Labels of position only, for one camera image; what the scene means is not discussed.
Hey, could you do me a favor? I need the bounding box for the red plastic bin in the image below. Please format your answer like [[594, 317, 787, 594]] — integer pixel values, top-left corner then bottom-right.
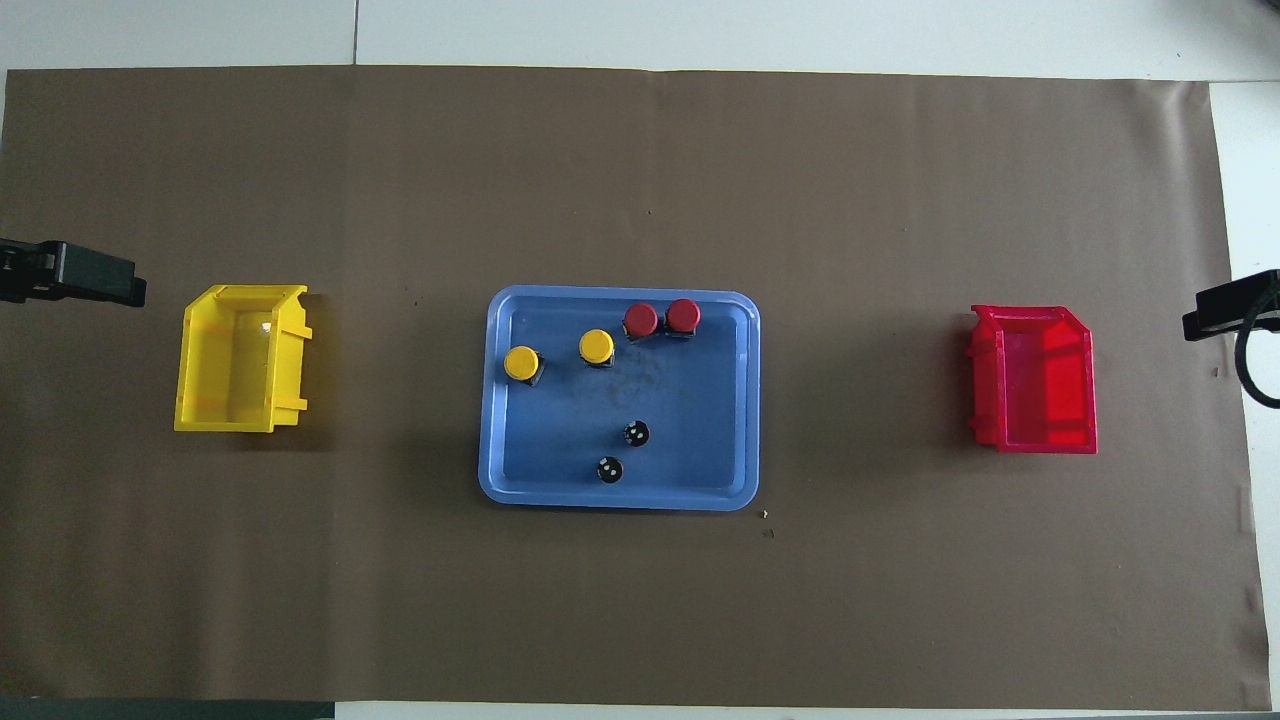
[[965, 304, 1099, 456]]

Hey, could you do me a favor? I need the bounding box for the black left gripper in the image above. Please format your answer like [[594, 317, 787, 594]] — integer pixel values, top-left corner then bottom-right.
[[0, 238, 148, 308]]

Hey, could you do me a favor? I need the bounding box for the brown paper table mat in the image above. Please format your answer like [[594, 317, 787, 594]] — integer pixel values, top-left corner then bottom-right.
[[0, 65, 1273, 713]]

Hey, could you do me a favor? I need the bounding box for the yellow plastic bin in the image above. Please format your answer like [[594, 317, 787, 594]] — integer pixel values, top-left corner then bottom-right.
[[173, 284, 314, 435]]

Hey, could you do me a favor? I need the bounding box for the blue plastic tray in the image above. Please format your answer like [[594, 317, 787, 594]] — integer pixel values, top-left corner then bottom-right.
[[478, 285, 762, 513]]

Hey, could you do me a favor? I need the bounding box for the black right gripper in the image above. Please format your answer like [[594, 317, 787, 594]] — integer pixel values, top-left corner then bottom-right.
[[1182, 268, 1280, 342]]

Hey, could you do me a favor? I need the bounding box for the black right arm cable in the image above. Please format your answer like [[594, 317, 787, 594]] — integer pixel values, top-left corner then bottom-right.
[[1234, 298, 1280, 410]]

